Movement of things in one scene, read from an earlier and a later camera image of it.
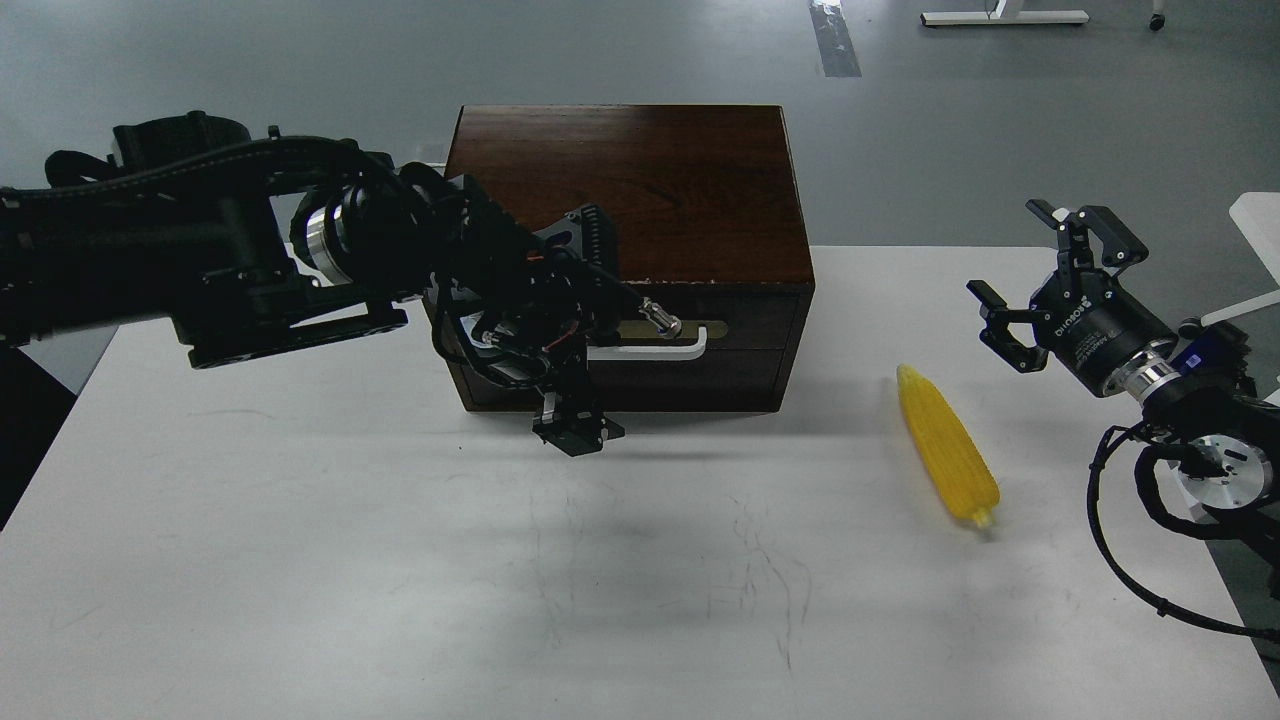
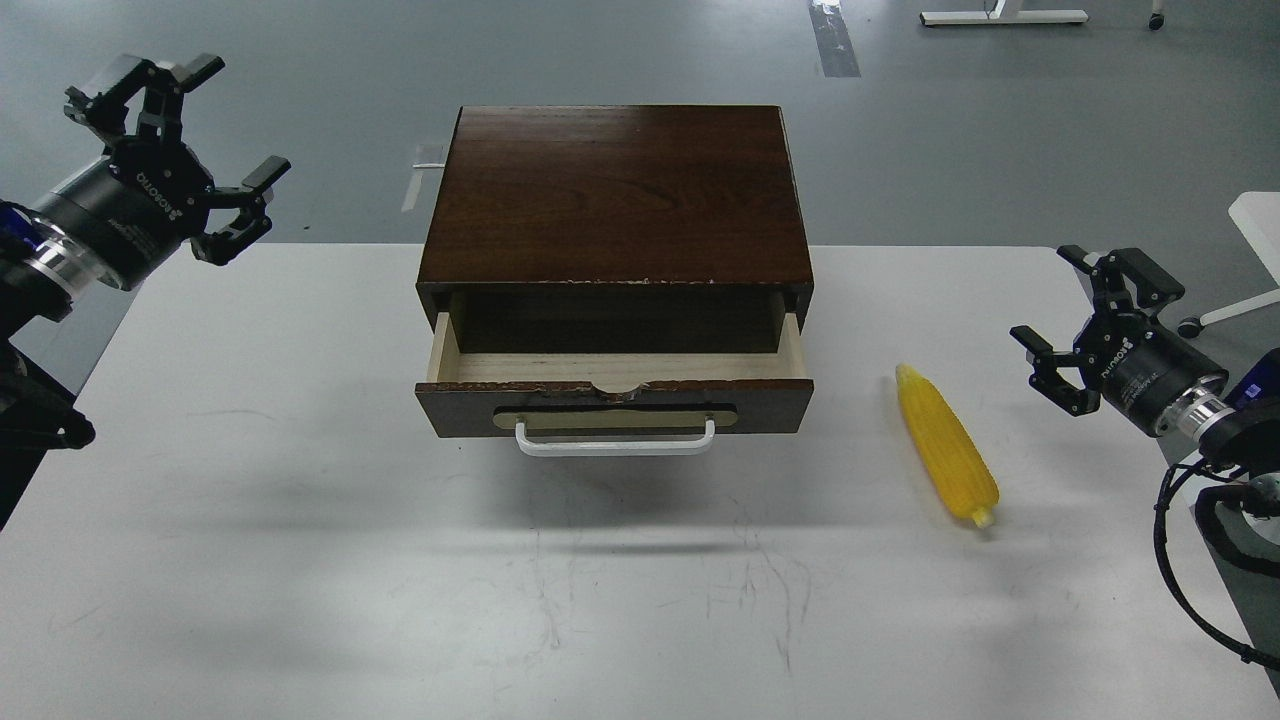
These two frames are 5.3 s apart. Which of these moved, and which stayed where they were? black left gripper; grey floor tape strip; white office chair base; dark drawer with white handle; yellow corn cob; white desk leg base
Moved: dark drawer with white handle; black left gripper
Stayed: white office chair base; white desk leg base; grey floor tape strip; yellow corn cob
